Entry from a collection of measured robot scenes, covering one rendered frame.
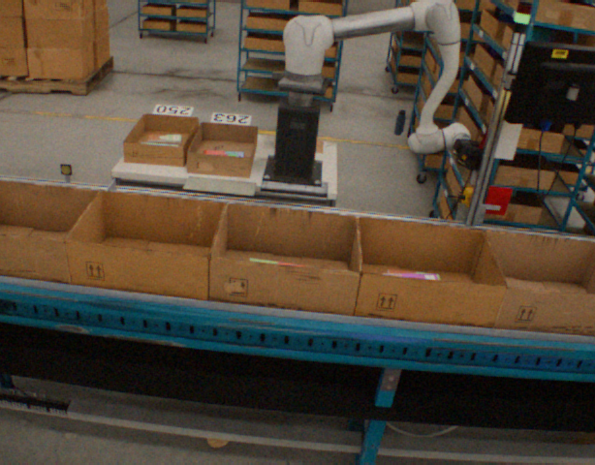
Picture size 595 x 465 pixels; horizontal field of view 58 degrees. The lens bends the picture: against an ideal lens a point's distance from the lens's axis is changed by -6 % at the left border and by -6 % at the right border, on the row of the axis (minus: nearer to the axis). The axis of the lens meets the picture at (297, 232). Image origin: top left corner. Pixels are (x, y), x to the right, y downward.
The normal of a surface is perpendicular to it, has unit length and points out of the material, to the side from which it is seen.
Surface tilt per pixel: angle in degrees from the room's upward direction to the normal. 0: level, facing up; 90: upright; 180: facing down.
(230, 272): 90
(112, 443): 0
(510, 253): 89
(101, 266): 91
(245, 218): 90
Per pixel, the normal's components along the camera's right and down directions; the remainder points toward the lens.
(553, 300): -0.06, 0.52
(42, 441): 0.09, -0.85
